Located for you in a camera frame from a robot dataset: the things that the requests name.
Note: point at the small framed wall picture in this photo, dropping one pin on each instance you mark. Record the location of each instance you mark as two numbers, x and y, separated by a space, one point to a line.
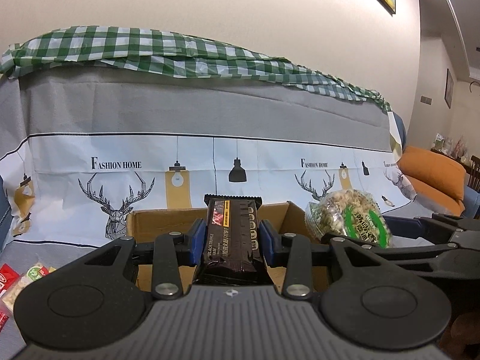
449 88

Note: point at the dark brown chocolate bar pack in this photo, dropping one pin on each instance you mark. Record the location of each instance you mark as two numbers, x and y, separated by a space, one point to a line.
232 253

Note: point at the round peanut pack green label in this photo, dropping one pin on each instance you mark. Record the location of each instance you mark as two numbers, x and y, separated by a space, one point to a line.
349 213

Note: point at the brown cardboard box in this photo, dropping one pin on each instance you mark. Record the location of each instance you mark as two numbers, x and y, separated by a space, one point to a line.
161 252

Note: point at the red snack box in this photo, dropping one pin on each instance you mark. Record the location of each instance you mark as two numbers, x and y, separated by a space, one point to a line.
9 278

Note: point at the grey printed sofa cover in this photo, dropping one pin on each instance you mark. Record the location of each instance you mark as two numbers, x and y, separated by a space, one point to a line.
84 147

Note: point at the blue sofa armrest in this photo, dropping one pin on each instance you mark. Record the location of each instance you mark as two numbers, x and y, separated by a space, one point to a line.
5 215

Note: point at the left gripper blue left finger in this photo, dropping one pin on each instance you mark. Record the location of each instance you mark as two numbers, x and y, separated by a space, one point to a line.
196 240

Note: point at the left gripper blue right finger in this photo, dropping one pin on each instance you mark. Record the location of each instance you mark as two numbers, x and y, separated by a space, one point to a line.
268 236

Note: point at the cluttered side table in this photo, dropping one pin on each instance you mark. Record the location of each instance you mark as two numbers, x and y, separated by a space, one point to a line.
457 150

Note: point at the wooden chair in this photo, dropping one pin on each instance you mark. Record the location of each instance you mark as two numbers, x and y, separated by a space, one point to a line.
474 173

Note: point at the green checkered cloth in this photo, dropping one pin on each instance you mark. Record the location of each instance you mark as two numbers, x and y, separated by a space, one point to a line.
173 55

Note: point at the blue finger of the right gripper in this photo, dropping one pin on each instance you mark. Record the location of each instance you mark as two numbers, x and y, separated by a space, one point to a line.
409 228

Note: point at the orange cushion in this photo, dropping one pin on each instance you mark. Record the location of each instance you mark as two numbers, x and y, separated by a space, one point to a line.
435 176

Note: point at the clear peanut cracker pack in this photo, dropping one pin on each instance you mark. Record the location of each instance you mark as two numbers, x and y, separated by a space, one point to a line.
34 273

